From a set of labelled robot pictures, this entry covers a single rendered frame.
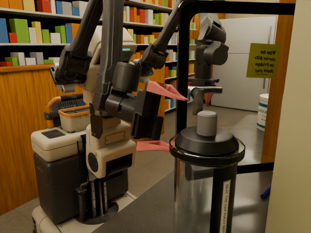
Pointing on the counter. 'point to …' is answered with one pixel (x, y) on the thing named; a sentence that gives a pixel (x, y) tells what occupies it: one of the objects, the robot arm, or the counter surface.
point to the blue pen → (266, 193)
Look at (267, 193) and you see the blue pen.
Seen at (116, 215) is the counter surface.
